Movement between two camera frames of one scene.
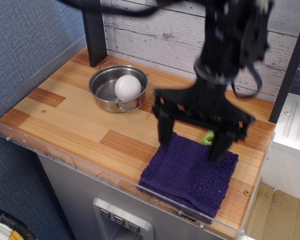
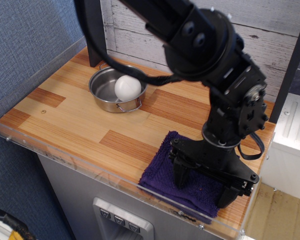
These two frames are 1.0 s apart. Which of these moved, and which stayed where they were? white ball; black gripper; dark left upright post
Moved: black gripper
Stayed: white ball; dark left upright post
